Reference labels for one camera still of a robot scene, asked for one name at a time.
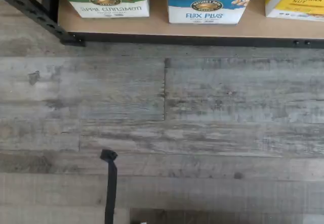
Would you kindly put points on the black metal shelving rack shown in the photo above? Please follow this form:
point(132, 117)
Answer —
point(177, 40)

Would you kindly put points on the yellow purely elizabeth box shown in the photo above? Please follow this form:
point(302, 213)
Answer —
point(296, 4)

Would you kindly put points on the blue white Flax Plus box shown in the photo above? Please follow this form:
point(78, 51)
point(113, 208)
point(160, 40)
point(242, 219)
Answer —
point(205, 9)

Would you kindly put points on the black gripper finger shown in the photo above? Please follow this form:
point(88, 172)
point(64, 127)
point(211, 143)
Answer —
point(138, 222)

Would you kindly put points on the green Apple Cinnamon oatmeal box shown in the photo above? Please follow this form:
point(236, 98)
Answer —
point(108, 4)

